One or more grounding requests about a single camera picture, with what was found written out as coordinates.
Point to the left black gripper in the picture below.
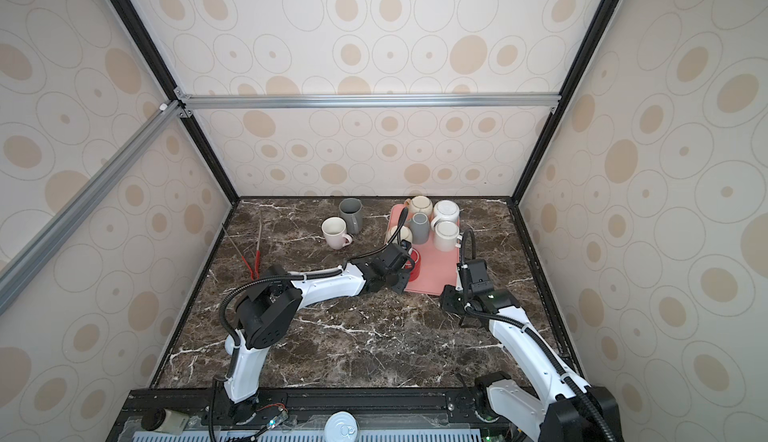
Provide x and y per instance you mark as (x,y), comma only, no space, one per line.
(404,278)

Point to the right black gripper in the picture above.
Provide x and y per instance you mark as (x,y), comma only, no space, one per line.
(446,299)

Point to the pinkish white ceramic mug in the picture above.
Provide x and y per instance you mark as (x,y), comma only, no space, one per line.
(334,230)

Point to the dark grey ceramic mug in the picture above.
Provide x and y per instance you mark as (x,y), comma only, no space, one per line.
(350,210)

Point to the red ceramic mug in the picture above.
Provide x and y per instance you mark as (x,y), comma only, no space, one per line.
(413,265)

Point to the beige ceramic mug front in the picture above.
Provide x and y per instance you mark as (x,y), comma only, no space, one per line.
(397,235)

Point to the beige ceramic mug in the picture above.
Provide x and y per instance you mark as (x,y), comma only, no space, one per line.
(397,235)
(419,205)

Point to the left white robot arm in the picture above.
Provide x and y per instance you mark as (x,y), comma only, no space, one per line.
(258,315)

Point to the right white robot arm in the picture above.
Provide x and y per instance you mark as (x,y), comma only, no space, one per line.
(563,406)

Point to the light grey ceramic mug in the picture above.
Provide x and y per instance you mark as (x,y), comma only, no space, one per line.
(420,228)

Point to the white ceramic mug front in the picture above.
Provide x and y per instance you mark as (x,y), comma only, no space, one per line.
(447,236)

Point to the beige ceramic mug back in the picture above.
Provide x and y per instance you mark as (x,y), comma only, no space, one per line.
(419,205)

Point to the white ceramic mug back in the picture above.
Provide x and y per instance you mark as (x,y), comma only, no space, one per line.
(445,211)

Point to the pink plastic tray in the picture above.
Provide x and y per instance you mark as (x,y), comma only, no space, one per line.
(437,269)

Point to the white round can lid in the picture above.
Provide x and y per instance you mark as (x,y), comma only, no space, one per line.
(341,427)

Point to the aluminium crossbar back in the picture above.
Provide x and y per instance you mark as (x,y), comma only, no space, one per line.
(380,101)

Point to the aluminium crossbar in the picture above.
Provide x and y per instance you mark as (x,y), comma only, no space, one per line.
(380,101)
(37,253)

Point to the aluminium crossbar left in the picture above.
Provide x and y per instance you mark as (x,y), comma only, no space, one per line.
(37,253)

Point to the red handled chopstick right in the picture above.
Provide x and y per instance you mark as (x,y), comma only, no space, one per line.
(257,253)

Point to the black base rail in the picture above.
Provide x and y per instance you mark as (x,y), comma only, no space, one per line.
(300,414)

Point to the black corner frame post right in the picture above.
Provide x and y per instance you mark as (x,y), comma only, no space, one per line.
(594,34)

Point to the black corner frame post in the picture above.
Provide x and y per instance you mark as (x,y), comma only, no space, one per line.
(594,34)
(146,46)

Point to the black corner frame post left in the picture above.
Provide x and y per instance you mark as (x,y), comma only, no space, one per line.
(146,46)

